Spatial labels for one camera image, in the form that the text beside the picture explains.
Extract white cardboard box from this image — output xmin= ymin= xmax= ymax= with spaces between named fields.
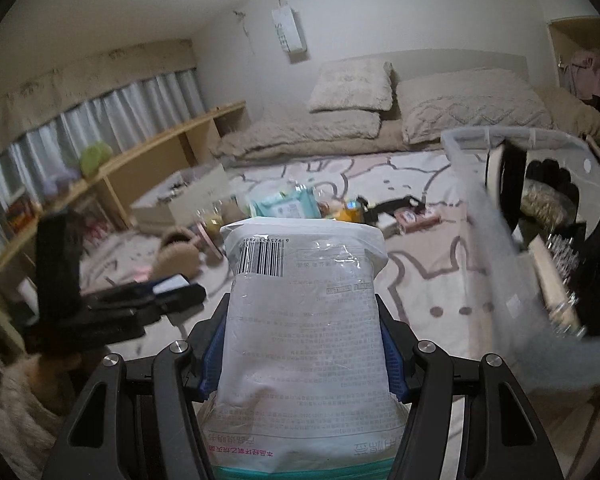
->
xmin=130 ymin=162 xmax=231 ymax=233

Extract clear jar yellow contents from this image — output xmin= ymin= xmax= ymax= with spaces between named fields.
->
xmin=200 ymin=200 xmax=231 ymax=231

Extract white headboard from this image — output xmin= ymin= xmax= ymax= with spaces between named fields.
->
xmin=300 ymin=50 xmax=528 ymax=91

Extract purple soft bundle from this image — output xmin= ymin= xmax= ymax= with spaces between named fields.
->
xmin=45 ymin=167 xmax=81 ymax=196

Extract beige floral curtain valance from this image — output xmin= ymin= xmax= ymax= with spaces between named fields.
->
xmin=0 ymin=37 xmax=198 ymax=161

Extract teal wet wipes pack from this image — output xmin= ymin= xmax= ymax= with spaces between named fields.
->
xmin=250 ymin=187 xmax=321 ymax=221

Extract beige beaded bundle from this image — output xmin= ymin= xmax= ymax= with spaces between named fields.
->
xmin=522 ymin=180 xmax=581 ymax=231

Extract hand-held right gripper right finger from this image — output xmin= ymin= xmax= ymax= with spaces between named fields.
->
xmin=375 ymin=292 xmax=563 ymax=480

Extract silver sequined strip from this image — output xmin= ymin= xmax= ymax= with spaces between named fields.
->
xmin=545 ymin=232 xmax=587 ymax=321

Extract light wooden shelf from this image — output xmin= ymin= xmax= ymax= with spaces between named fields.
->
xmin=0 ymin=100 xmax=246 ymax=311

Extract person's left forearm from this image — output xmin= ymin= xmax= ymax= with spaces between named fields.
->
xmin=0 ymin=340 xmax=81 ymax=480

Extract green soft bag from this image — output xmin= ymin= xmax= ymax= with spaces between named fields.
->
xmin=79 ymin=141 xmax=113 ymax=177

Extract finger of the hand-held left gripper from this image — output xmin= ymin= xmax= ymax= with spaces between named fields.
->
xmin=82 ymin=274 xmax=192 ymax=302
xmin=87 ymin=284 xmax=207 ymax=328

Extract clear plastic container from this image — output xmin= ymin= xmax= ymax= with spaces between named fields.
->
xmin=440 ymin=127 xmax=600 ymax=391

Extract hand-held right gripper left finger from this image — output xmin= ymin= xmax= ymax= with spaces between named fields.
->
xmin=42 ymin=292 xmax=231 ymax=480

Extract small fluffy beige pillow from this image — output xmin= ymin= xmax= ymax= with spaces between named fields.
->
xmin=307 ymin=60 xmax=393 ymax=113

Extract large beige textured pillow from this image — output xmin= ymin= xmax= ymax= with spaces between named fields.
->
xmin=395 ymin=67 xmax=553 ymax=143

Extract white plastic barcode pack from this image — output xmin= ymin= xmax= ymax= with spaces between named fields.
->
xmin=200 ymin=217 xmax=411 ymax=480

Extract mauve clothes pile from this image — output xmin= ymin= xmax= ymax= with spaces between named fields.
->
xmin=567 ymin=47 xmax=600 ymax=101

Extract cartoon printed bed sheet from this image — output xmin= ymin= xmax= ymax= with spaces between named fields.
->
xmin=80 ymin=152 xmax=531 ymax=391

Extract open wooden closet niche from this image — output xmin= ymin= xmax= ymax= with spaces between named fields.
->
xmin=547 ymin=17 xmax=600 ymax=121

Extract beige fluffy slipper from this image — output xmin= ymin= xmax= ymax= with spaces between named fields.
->
xmin=152 ymin=247 xmax=201 ymax=281
xmin=160 ymin=227 xmax=198 ymax=251

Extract grey window curtain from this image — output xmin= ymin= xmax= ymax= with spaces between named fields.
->
xmin=0 ymin=67 xmax=206 ymax=196

